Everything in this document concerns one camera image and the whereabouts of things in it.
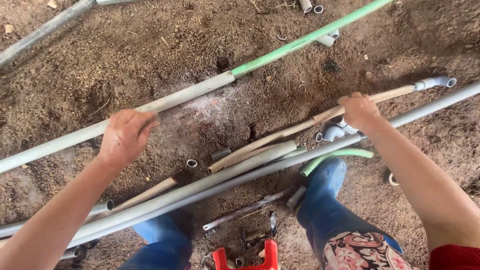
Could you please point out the person's left hand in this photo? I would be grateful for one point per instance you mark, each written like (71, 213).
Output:
(125, 137)

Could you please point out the person's right hand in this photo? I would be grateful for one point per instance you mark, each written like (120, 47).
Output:
(360, 112)

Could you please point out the person's right fingers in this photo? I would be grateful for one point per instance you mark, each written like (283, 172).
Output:
(352, 100)

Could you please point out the person's left fingers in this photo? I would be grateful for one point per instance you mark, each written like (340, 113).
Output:
(149, 119)

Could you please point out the long tan pipe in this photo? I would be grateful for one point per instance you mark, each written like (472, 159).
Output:
(270, 138)

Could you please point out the long pale grey pipe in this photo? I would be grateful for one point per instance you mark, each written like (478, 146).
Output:
(56, 144)

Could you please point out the black debris lump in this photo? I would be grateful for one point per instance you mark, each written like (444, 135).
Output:
(331, 66)

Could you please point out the grey tee fitting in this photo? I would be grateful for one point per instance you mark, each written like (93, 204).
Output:
(328, 38)

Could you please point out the short tan pipe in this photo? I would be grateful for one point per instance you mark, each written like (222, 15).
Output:
(150, 193)

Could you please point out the pale green pipe piece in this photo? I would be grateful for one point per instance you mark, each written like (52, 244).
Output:
(294, 153)

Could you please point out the long green pipe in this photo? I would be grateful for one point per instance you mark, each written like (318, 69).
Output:
(300, 41)

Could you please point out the long thin grey pipe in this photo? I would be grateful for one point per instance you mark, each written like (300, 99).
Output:
(431, 108)

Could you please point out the short dark pipe piece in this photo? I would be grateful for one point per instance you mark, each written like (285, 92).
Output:
(221, 153)

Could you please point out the thick dirty grey pipe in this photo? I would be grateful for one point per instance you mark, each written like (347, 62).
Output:
(225, 170)

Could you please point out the grey pipe with open end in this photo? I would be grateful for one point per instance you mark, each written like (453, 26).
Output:
(103, 207)

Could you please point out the short grey pipe stub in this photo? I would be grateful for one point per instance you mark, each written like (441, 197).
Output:
(305, 4)

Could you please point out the person's blue right boot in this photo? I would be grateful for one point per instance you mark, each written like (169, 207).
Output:
(330, 210)

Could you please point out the person's blue boot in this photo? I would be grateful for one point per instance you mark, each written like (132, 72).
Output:
(165, 240)
(330, 210)

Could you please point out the short grey pipe offcut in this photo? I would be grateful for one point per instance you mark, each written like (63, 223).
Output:
(296, 197)

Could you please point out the person's blue left boot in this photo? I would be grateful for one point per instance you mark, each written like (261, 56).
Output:
(165, 240)

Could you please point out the light grey pipe piece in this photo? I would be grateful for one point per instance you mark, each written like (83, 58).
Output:
(114, 1)

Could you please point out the long metal strip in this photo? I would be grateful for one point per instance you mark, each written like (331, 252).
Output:
(247, 208)

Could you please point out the dark grey pipe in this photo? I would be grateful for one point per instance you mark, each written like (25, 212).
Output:
(41, 32)

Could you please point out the small bent metal piece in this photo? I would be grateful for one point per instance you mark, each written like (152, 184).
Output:
(273, 224)

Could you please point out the floral patterned trousers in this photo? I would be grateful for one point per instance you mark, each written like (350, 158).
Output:
(360, 253)

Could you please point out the grey pipe end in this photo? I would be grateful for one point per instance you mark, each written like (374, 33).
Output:
(70, 253)

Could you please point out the red plastic stool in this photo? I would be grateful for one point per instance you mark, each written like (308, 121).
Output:
(270, 251)

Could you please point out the red sleeve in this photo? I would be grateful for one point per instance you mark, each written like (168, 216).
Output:
(455, 258)

